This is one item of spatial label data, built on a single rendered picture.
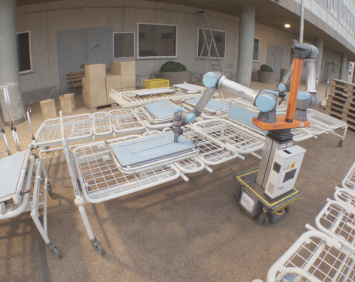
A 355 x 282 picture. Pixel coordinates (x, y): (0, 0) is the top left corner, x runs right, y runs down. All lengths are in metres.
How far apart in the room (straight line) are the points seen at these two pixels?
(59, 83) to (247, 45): 6.76
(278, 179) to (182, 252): 0.92
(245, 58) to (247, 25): 1.26
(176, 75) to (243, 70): 2.62
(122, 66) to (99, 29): 2.64
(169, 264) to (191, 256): 0.18
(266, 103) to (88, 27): 6.71
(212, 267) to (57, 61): 6.94
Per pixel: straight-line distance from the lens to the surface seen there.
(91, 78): 4.93
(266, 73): 11.22
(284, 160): 1.61
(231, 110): 2.77
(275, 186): 1.73
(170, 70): 7.22
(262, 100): 1.38
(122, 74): 5.21
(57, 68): 7.34
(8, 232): 2.24
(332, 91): 5.91
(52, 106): 5.15
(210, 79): 1.49
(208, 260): 1.64
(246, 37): 8.20
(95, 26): 7.52
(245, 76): 8.22
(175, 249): 1.68
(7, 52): 5.29
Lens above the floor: 1.37
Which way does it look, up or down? 25 degrees down
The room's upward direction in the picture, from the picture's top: 1 degrees clockwise
